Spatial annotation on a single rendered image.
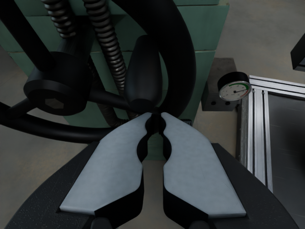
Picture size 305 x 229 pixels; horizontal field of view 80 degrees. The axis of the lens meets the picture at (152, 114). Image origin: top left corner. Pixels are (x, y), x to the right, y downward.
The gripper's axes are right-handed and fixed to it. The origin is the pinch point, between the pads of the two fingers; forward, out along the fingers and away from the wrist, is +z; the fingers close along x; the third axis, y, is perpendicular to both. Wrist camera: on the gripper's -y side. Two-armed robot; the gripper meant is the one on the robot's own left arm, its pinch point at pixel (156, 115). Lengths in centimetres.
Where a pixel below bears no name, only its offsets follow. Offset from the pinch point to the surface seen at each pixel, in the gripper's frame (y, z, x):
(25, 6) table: -7.5, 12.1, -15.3
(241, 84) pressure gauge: 5.8, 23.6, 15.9
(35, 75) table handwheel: -1.6, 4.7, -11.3
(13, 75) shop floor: 30, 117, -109
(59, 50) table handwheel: -3.0, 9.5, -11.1
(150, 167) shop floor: 63, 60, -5
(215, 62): 4.7, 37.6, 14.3
